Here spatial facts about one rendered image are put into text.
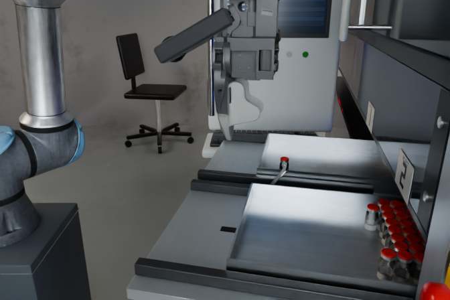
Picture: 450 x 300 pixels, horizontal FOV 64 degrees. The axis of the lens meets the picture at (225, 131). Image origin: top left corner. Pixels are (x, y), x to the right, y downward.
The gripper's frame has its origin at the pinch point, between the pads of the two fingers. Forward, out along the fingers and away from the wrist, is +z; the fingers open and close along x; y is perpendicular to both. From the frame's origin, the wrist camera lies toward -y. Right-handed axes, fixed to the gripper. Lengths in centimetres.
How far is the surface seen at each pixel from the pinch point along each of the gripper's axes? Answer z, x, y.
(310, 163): 21.5, 40.9, 14.1
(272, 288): 20.1, -8.1, 8.7
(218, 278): 19.9, -8.1, 0.8
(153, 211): 110, 146, -81
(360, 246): 21.5, 6.7, 22.5
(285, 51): -2, 90, 3
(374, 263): 21.5, 2.4, 24.1
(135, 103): 83, 317, -174
